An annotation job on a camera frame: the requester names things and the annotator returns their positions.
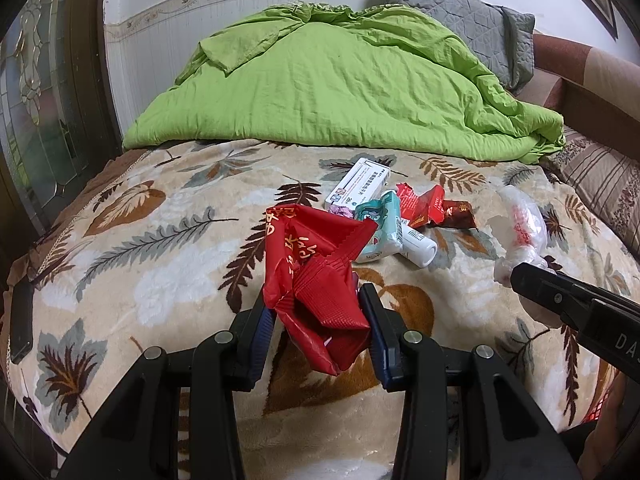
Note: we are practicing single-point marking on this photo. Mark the pink wrapper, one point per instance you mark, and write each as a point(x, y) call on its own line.
point(341, 209)

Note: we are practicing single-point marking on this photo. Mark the striped cushion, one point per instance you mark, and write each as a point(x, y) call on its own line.
point(600, 180)

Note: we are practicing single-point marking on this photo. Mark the wooden door with glass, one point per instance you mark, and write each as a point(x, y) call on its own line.
point(45, 110)

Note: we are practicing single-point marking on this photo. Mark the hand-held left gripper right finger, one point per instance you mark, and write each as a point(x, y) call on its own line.
point(382, 355)

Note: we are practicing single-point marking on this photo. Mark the white medicine box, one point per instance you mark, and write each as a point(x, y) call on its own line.
point(357, 180)

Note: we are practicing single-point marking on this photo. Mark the dark red wrapper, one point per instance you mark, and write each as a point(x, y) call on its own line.
point(457, 215)

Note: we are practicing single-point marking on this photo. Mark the person's right forearm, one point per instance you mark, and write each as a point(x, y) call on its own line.
point(622, 420)

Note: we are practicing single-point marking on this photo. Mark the red snack packet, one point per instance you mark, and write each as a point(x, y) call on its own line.
point(431, 205)
point(406, 200)

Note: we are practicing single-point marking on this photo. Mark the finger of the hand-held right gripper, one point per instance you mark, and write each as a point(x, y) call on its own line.
point(560, 295)

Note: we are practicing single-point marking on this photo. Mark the black rectangular object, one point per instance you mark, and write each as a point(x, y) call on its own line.
point(21, 325)

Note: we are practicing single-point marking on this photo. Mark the grey quilted pillow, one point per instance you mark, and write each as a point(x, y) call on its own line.
point(465, 15)

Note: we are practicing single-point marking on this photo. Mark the clear wrapper with red print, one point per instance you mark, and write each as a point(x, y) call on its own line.
point(522, 225)

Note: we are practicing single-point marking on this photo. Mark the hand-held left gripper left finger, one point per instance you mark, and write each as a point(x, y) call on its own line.
point(257, 350)

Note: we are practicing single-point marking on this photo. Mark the leaf printed blanket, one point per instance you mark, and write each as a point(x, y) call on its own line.
point(150, 240)

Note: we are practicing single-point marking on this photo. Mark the green quilt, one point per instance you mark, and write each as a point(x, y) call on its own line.
point(325, 85)

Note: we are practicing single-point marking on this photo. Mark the red wrapper with gold print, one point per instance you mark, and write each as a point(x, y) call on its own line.
point(320, 280)

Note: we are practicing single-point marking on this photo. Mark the white plastic bottle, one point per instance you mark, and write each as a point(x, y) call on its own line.
point(420, 247)

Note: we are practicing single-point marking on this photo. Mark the brown sofa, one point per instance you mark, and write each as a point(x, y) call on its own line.
point(600, 90)

